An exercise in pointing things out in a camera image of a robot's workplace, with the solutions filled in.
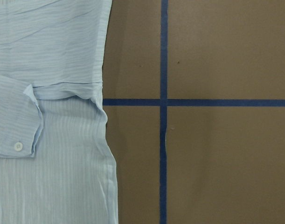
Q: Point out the light blue button-up shirt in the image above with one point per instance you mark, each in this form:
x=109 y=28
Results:
x=55 y=164

